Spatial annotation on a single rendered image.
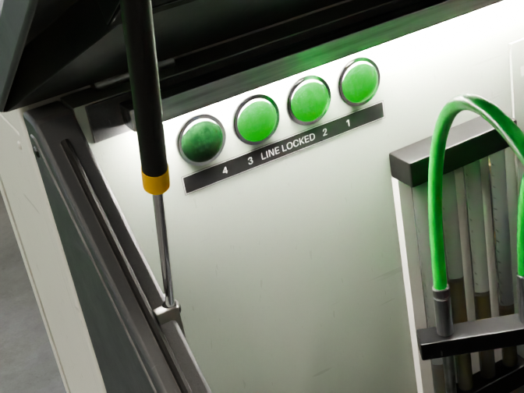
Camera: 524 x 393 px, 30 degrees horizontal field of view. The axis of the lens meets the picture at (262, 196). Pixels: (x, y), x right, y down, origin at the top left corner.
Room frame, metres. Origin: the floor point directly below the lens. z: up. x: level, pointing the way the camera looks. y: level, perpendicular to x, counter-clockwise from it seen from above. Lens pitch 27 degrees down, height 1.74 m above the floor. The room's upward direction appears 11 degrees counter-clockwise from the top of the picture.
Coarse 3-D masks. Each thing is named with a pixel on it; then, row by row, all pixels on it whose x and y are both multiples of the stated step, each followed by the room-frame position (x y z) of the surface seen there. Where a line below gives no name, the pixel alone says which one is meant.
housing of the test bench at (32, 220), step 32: (0, 0) 1.06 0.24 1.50; (0, 128) 0.96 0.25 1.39; (0, 160) 1.02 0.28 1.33; (32, 160) 0.84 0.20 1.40; (32, 192) 0.90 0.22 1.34; (32, 224) 0.95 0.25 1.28; (32, 256) 1.02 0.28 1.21; (64, 256) 0.84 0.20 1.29; (64, 288) 0.88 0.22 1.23; (64, 320) 0.94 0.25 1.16; (64, 352) 1.01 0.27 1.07; (64, 384) 1.08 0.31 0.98; (96, 384) 0.87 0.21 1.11
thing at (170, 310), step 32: (128, 0) 0.54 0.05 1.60; (128, 32) 0.55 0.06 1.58; (128, 64) 0.57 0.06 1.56; (160, 96) 0.58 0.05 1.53; (160, 128) 0.59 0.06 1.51; (160, 160) 0.60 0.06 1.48; (160, 192) 0.61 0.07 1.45; (160, 224) 0.63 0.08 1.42; (160, 256) 0.65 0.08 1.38; (160, 320) 0.67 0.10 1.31
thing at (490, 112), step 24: (456, 96) 0.76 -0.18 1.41; (480, 96) 0.73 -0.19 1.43; (504, 120) 0.67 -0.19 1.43; (432, 144) 0.83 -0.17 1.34; (432, 168) 0.84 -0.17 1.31; (432, 192) 0.85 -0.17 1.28; (432, 216) 0.85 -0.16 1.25; (432, 240) 0.86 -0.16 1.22; (432, 264) 0.87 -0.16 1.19; (432, 288) 0.87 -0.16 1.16
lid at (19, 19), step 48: (48, 0) 0.71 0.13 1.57; (96, 0) 0.72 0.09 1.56; (192, 0) 0.72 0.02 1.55; (240, 0) 0.79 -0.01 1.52; (288, 0) 0.86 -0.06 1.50; (336, 0) 0.94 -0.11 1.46; (0, 48) 0.73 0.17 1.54; (48, 48) 0.77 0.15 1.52; (96, 48) 0.74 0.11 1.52; (192, 48) 0.88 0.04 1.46; (0, 96) 0.79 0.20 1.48; (48, 96) 0.83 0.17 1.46
